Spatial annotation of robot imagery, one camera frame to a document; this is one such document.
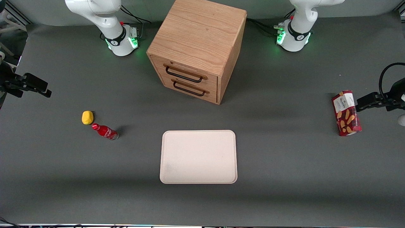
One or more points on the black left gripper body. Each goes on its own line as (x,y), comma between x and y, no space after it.
(393,98)

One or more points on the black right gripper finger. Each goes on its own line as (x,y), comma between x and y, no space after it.
(35,83)
(14,90)

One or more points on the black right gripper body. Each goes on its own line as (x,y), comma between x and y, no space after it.
(7,81)

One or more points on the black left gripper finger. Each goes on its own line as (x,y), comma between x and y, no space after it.
(391,108)
(368,102)

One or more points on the red coke bottle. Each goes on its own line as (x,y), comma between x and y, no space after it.
(106,131)

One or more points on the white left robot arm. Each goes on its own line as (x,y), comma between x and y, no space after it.
(300,22)

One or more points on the beige rectangular tray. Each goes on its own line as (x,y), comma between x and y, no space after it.
(198,156)

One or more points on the red wafer snack box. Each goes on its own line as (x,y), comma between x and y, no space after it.
(346,117)

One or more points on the yellow lemon toy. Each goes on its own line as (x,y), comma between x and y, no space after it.
(87,117)

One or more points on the wooden drawer front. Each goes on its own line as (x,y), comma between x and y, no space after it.
(212,81)
(213,96)

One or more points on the wooden drawer cabinet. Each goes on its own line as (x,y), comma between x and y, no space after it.
(202,31)

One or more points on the aluminium frame rail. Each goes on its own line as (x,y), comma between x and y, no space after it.
(19,14)
(401,14)

